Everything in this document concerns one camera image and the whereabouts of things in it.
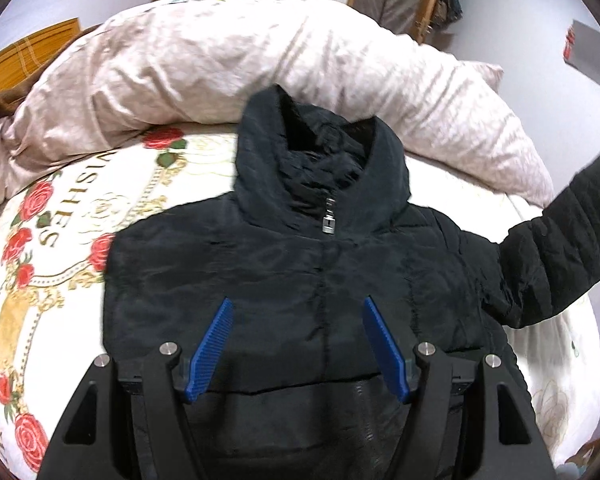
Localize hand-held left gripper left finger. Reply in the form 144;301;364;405
39;297;236;480

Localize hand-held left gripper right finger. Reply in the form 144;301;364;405
361;296;556;480

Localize black puffer jacket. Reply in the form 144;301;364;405
102;84;600;480

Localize dark hanging clothes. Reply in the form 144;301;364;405
430;0;466;28

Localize white rose print blanket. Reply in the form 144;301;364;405
0;127;600;480

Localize pink patterned duvet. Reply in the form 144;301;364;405
0;0;556;216

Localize brown cloth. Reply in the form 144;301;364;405
0;77;36;136

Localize orange wooden headboard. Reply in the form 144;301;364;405
0;17;81;106

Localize grey wall panel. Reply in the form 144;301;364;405
562;19;600;93

